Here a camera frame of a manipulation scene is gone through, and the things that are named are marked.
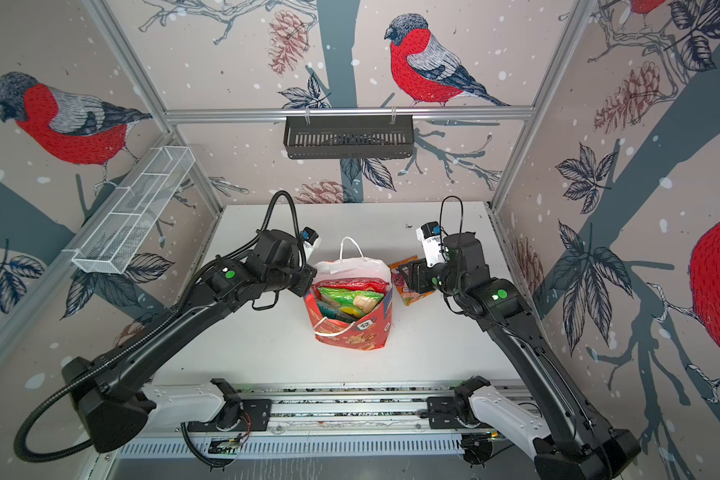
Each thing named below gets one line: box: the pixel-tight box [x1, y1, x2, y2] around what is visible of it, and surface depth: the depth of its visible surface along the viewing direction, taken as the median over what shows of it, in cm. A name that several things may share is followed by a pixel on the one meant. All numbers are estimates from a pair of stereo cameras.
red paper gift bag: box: [304, 236, 393, 351], surface depth 77 cm
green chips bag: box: [317, 287, 385, 317], surface depth 77 cm
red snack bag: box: [313, 278, 389, 294], surface depth 78 cm
